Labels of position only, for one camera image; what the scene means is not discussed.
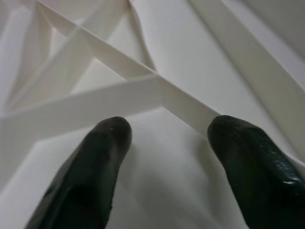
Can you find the white plastic children table top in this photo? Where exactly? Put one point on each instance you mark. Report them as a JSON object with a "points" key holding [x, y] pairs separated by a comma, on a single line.
{"points": [[166, 47]]}

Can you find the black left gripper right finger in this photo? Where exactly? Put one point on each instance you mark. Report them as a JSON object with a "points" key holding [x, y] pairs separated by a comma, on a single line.
{"points": [[262, 186]]}

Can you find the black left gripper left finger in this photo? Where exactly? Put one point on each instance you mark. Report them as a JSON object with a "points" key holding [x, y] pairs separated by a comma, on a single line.
{"points": [[83, 186]]}

